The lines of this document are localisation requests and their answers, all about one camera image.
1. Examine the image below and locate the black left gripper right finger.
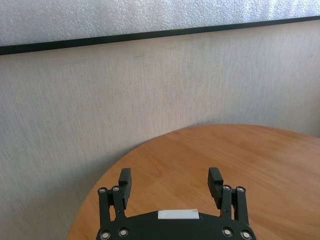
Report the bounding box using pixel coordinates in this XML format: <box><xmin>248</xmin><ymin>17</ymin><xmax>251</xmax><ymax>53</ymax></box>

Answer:
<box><xmin>207</xmin><ymin>167</ymin><xmax>250</xmax><ymax>225</ymax></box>

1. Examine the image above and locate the black wall rail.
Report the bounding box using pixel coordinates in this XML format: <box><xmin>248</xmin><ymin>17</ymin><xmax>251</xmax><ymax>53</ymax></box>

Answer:
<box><xmin>0</xmin><ymin>15</ymin><xmax>320</xmax><ymax>56</ymax></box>

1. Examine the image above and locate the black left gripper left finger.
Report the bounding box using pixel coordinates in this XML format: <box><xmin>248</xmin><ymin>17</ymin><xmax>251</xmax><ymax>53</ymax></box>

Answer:
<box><xmin>97</xmin><ymin>167</ymin><xmax>133</xmax><ymax>227</ymax></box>

